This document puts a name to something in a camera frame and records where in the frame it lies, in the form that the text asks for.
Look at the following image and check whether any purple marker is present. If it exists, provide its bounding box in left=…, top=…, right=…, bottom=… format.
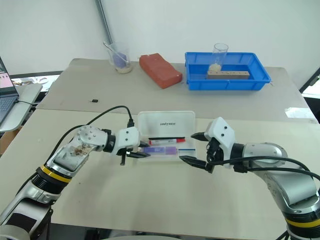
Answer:
left=138, top=146, right=179, bottom=155

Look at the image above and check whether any blue plastic bin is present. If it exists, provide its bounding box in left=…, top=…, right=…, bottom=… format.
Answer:
left=184, top=51, right=272, bottom=91

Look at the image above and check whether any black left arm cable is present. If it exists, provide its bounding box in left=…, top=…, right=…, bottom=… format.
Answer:
left=48, top=105, right=135, bottom=163

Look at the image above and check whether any open laptop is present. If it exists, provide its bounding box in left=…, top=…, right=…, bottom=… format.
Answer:
left=0, top=56, right=20, bottom=124

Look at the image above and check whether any wooden block with holes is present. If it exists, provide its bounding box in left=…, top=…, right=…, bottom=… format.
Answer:
left=206, top=69, right=251, bottom=80

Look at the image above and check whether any glass stirring rod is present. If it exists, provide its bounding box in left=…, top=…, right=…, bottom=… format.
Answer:
left=103, top=41, right=130, bottom=64

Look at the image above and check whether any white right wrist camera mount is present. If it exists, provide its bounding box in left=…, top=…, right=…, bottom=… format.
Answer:
left=203, top=116, right=236, bottom=161

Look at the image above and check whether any red marker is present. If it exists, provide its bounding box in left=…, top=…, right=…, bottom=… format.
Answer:
left=147, top=136, right=187, bottom=146

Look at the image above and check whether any white eraser with blue stripe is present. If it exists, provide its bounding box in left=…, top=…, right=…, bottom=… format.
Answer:
left=178, top=147, right=196, bottom=158

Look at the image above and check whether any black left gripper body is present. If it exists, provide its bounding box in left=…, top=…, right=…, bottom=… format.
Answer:
left=117, top=144, right=142, bottom=166

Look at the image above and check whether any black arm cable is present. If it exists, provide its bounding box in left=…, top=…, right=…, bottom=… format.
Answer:
left=48, top=105, right=135, bottom=163
left=209, top=156, right=320, bottom=181

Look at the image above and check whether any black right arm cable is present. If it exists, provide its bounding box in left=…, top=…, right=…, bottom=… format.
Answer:
left=209, top=156, right=320, bottom=181

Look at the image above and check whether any white plastic pencil case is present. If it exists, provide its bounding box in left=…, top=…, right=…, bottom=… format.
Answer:
left=136, top=110, right=199, bottom=164

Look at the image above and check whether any black laptop cable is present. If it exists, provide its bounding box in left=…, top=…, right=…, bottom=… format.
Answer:
left=15, top=99, right=39, bottom=106

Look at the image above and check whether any glass beaker with sand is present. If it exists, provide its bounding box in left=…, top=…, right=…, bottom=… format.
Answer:
left=103, top=41, right=134, bottom=74

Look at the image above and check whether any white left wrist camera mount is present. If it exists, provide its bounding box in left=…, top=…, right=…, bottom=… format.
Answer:
left=113, top=126, right=141, bottom=156

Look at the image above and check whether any black metal stand frame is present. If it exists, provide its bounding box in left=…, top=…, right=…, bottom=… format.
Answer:
left=298, top=66, right=320, bottom=94

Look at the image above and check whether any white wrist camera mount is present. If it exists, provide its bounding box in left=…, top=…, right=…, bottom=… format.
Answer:
left=203, top=116, right=236, bottom=161
left=113, top=126, right=141, bottom=156

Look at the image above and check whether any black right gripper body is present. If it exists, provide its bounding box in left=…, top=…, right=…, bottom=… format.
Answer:
left=205, top=138, right=226, bottom=164

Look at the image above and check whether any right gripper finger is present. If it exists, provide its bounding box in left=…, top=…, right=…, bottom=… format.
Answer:
left=190, top=132, right=209, bottom=142
left=179, top=155, right=215, bottom=174

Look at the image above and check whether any red brick block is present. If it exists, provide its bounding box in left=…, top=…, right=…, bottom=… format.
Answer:
left=138, top=52, right=183, bottom=90

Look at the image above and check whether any clear tall glass cup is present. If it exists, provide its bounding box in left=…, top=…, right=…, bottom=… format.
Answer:
left=208, top=42, right=229, bottom=73

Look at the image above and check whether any purple scoop in beaker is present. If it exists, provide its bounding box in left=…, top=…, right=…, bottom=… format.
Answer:
left=112, top=51, right=127, bottom=68

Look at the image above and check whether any grey laptop stand table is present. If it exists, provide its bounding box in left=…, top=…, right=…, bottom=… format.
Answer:
left=0, top=83, right=44, bottom=133

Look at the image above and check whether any grey metal pole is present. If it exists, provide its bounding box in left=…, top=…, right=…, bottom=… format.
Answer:
left=95, top=0, right=114, bottom=46

